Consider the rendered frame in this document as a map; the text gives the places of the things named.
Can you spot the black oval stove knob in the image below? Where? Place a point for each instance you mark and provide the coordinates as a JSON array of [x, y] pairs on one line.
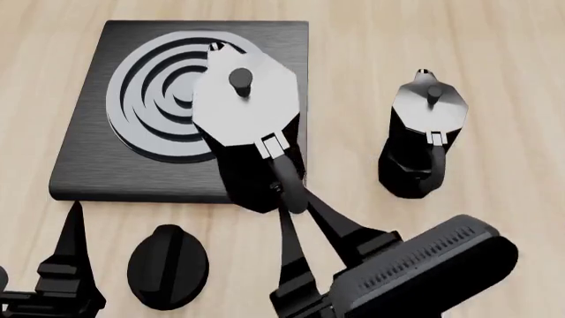
[[167, 263]]

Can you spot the small silver black moka pot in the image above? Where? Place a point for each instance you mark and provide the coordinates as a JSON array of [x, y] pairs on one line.
[[430, 102]]

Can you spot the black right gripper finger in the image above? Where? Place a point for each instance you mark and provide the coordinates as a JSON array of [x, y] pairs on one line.
[[340, 232], [293, 261]]

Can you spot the large silver black moka pot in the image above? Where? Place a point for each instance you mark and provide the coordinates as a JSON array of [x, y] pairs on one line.
[[247, 109]]

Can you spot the silver spiral burner coil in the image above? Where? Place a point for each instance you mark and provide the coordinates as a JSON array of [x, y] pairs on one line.
[[132, 76]]

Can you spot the black electric stove plate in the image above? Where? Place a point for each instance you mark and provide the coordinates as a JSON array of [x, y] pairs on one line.
[[88, 139]]

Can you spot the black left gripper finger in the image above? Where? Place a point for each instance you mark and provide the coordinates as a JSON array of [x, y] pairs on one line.
[[70, 251]]

